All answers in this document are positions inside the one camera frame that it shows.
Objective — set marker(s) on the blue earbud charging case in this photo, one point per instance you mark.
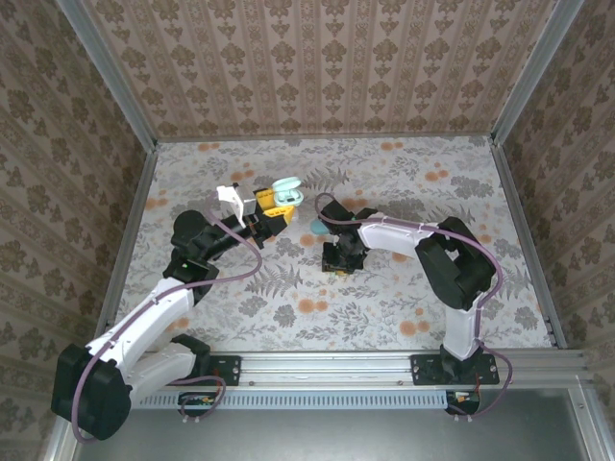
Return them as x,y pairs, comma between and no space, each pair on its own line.
317,229

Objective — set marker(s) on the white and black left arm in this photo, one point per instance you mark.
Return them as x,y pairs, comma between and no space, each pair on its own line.
154,317

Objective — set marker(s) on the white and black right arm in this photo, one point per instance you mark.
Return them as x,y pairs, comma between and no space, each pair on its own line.
456,269

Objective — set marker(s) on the floral patterned tablecloth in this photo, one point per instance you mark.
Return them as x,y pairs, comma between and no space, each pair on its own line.
365,312

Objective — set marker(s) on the grey metal panel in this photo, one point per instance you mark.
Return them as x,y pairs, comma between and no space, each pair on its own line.
336,437

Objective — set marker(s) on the aluminium table side rail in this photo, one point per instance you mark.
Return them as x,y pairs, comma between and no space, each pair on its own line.
131,225
510,192

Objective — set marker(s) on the aluminium mounting rail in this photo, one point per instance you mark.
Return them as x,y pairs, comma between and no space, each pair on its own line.
327,370

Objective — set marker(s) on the aluminium frame post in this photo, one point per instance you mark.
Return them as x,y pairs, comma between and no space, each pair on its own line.
534,72
115,81

